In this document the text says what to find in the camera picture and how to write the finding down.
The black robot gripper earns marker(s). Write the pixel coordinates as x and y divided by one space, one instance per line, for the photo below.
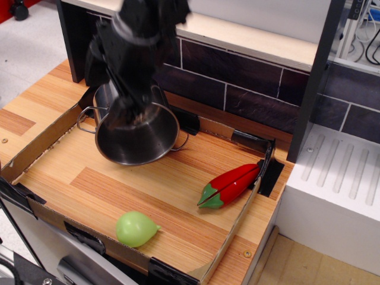
130 62

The stainless steel pot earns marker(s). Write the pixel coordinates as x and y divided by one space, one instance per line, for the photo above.
149 137

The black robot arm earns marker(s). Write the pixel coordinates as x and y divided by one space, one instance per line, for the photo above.
144 19

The cardboard fence with black tape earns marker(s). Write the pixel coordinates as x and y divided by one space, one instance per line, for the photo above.
66 198

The green toy pear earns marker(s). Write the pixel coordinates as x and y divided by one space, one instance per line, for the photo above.
134 229

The red toy chili pepper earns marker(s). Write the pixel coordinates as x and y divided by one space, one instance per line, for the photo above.
225 188

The white toy sink drainboard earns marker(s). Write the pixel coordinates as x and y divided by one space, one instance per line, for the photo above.
331 200

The wooden shelf with dark frame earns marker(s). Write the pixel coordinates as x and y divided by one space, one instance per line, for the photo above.
255 75

